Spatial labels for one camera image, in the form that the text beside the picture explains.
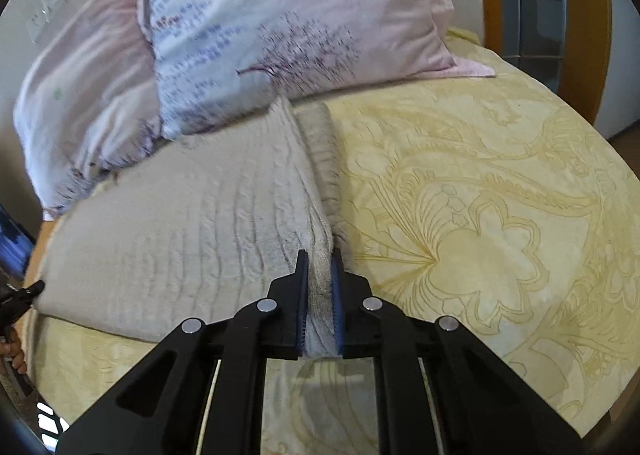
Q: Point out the pink floral pillow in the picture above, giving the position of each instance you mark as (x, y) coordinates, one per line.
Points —
(88, 105)

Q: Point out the beige knitted sweater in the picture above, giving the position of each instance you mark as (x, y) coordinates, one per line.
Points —
(202, 227)

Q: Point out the person's left hand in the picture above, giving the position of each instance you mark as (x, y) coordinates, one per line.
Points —
(11, 348)

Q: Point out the yellow floral bedspread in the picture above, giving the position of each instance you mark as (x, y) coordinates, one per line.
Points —
(488, 199)

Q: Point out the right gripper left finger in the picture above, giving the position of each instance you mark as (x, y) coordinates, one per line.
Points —
(201, 390)

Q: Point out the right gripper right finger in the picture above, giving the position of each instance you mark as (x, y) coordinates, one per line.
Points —
(438, 388)

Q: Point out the blue floral pillow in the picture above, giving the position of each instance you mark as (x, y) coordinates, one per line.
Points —
(215, 60)

